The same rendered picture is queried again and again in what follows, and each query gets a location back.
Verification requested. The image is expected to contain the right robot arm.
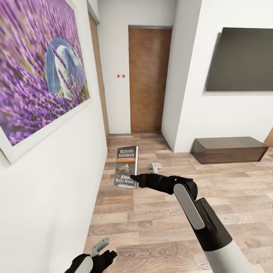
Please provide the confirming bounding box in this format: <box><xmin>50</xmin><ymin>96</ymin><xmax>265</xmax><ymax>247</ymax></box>
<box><xmin>130</xmin><ymin>163</ymin><xmax>257</xmax><ymax>273</ymax></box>

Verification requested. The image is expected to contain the hardback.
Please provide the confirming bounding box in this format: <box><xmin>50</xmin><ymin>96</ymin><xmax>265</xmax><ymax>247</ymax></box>
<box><xmin>114</xmin><ymin>146</ymin><xmax>139</xmax><ymax>189</ymax></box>

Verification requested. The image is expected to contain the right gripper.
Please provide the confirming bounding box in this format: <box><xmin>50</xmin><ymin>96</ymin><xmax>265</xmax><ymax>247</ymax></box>
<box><xmin>130</xmin><ymin>173</ymin><xmax>162</xmax><ymax>191</ymax></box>

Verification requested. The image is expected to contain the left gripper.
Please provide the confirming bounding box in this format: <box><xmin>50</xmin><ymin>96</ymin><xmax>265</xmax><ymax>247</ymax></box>
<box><xmin>95</xmin><ymin>250</ymin><xmax>117</xmax><ymax>273</ymax></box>

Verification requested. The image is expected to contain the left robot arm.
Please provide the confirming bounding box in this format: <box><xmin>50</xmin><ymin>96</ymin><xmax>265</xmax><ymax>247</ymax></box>
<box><xmin>64</xmin><ymin>237</ymin><xmax>117</xmax><ymax>273</ymax></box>

